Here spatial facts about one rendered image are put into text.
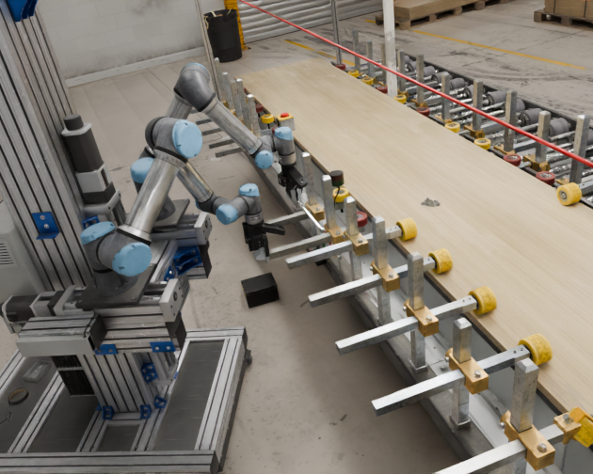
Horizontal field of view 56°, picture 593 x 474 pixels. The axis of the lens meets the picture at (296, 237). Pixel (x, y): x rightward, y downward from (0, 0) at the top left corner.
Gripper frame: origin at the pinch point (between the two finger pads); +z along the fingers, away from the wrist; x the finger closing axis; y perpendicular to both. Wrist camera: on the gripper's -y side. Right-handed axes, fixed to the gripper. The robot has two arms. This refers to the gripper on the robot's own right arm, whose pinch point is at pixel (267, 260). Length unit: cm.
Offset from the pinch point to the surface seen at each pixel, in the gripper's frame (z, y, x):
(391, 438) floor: 82, -31, 43
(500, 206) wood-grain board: -8, -96, 24
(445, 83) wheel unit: -23, -139, -89
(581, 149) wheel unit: -20, -139, 18
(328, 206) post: -15.5, -30.4, -2.2
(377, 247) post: -24, -29, 48
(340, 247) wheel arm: -13.4, -23.4, 26.5
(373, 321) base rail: 12, -28, 42
